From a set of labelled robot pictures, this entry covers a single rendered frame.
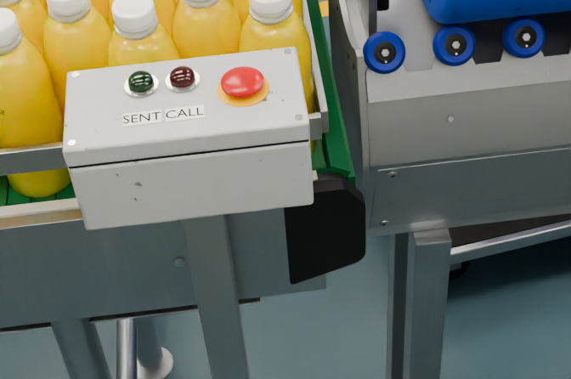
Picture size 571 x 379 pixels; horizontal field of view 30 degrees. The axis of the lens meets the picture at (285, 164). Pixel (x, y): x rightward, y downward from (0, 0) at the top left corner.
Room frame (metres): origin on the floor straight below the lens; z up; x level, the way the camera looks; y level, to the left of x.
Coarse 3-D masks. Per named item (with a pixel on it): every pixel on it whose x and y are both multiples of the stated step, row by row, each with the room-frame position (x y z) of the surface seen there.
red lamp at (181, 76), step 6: (180, 66) 0.69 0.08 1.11; (186, 66) 0.69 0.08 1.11; (174, 72) 0.68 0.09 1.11; (180, 72) 0.68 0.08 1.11; (186, 72) 0.68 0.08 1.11; (192, 72) 0.68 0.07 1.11; (174, 78) 0.68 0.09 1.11; (180, 78) 0.68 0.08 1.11; (186, 78) 0.68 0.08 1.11; (192, 78) 0.68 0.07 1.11; (174, 84) 0.68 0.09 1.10; (180, 84) 0.67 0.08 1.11; (186, 84) 0.67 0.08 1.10
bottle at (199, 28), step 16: (208, 0) 0.82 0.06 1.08; (224, 0) 0.83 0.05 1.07; (176, 16) 0.82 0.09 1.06; (192, 16) 0.81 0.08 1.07; (208, 16) 0.81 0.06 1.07; (224, 16) 0.81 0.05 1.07; (176, 32) 0.81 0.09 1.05; (192, 32) 0.80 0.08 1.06; (208, 32) 0.80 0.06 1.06; (224, 32) 0.80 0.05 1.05; (192, 48) 0.80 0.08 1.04; (208, 48) 0.80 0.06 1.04; (224, 48) 0.80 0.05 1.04
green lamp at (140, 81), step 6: (138, 72) 0.69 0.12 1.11; (144, 72) 0.69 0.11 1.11; (132, 78) 0.68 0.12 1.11; (138, 78) 0.68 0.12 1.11; (144, 78) 0.68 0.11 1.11; (150, 78) 0.68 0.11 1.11; (132, 84) 0.68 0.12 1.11; (138, 84) 0.67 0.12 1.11; (144, 84) 0.67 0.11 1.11; (150, 84) 0.68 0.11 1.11; (132, 90) 0.68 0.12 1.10; (138, 90) 0.67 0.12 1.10; (144, 90) 0.67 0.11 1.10
